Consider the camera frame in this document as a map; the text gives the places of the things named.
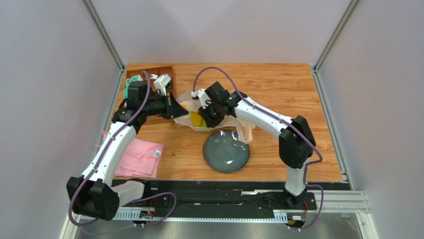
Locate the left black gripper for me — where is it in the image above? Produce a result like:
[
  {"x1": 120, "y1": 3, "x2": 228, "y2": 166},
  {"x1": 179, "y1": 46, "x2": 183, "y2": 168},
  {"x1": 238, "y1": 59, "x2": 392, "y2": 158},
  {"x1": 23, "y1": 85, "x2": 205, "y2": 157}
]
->
[{"x1": 141, "y1": 91, "x2": 188, "y2": 120}]

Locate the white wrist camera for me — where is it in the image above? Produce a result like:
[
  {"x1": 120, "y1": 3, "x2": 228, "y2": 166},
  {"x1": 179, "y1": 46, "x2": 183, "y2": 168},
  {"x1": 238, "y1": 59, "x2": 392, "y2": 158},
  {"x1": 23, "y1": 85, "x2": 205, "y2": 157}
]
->
[
  {"x1": 191, "y1": 89, "x2": 211, "y2": 109},
  {"x1": 154, "y1": 74, "x2": 171, "y2": 96}
]

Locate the yellow fake mango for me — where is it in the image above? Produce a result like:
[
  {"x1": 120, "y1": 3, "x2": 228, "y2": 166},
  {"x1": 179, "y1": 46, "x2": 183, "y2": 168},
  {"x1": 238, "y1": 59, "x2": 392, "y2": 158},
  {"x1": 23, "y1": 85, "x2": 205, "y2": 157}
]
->
[{"x1": 190, "y1": 112, "x2": 204, "y2": 127}]

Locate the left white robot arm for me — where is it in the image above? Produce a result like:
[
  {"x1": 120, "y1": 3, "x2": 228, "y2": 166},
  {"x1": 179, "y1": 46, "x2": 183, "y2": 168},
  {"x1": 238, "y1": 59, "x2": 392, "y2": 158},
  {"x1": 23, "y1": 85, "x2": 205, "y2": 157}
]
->
[{"x1": 66, "y1": 80, "x2": 189, "y2": 222}]

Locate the banana print plastic bag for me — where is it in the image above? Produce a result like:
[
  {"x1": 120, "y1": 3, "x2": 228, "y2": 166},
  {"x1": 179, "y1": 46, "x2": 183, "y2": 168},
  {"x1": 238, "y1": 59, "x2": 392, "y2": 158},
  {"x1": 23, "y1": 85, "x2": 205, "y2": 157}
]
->
[{"x1": 174, "y1": 90, "x2": 255, "y2": 144}]

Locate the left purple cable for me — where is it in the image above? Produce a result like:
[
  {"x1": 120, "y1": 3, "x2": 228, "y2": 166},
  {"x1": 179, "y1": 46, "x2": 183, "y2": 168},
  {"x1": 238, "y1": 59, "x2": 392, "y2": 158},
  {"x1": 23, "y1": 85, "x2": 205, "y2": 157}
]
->
[{"x1": 68, "y1": 70, "x2": 178, "y2": 228}]

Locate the dark green rolled sock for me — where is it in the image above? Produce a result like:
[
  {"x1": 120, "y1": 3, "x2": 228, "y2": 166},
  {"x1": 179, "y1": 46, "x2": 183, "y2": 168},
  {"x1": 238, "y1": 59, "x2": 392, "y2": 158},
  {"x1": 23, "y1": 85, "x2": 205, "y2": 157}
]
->
[{"x1": 164, "y1": 76, "x2": 172, "y2": 90}]

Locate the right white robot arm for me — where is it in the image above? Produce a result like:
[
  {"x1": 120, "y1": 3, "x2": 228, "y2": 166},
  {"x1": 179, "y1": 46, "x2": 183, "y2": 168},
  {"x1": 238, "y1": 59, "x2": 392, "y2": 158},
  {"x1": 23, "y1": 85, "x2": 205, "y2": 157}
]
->
[{"x1": 191, "y1": 82, "x2": 316, "y2": 197}]

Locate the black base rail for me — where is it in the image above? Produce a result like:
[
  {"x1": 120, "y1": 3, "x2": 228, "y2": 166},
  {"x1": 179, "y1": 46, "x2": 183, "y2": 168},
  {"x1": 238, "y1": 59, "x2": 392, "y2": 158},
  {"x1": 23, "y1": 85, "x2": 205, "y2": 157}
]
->
[{"x1": 135, "y1": 180, "x2": 319, "y2": 220}]

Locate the pink folded cloth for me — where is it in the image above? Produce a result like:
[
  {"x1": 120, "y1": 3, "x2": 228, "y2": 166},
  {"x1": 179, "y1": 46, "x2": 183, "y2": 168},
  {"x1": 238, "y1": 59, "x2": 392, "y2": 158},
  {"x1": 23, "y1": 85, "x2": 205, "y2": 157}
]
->
[{"x1": 114, "y1": 138, "x2": 165, "y2": 179}]

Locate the teal rolled sock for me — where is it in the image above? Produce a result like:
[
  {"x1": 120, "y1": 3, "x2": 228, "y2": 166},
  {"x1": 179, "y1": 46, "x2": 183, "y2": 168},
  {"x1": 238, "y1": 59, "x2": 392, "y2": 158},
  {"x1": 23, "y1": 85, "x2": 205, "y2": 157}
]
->
[{"x1": 123, "y1": 75, "x2": 143, "y2": 99}]

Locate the wooden compartment tray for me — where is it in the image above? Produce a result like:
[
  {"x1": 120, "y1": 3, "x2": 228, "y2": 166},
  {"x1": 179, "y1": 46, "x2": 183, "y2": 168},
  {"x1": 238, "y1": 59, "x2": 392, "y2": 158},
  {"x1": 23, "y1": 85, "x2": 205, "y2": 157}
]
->
[{"x1": 124, "y1": 67, "x2": 187, "y2": 126}]

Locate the dark grey round plate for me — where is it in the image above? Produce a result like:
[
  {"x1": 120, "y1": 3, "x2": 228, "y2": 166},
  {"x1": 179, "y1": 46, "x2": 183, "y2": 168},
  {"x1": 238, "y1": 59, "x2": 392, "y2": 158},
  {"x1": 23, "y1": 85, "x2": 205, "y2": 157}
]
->
[{"x1": 203, "y1": 129, "x2": 250, "y2": 173}]

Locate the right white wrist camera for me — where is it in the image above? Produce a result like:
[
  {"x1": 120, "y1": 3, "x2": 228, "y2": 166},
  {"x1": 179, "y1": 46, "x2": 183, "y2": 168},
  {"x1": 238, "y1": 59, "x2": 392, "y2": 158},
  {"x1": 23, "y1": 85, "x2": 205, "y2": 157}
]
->
[{"x1": 191, "y1": 89, "x2": 211, "y2": 109}]

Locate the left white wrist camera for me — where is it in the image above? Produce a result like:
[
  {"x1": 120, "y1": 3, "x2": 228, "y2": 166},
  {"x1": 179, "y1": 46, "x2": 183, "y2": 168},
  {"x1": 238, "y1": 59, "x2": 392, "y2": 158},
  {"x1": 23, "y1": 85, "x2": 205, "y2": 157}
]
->
[{"x1": 154, "y1": 74, "x2": 171, "y2": 96}]

